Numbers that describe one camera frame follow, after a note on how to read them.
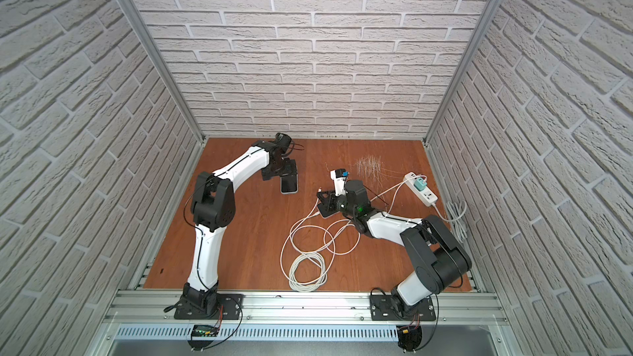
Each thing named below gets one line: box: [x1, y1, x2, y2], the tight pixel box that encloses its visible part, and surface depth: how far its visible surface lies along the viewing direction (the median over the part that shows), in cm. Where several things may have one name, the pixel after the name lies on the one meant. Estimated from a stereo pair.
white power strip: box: [403, 171, 439, 207], surface depth 99 cm
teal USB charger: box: [413, 177, 428, 192], surface depth 98 cm
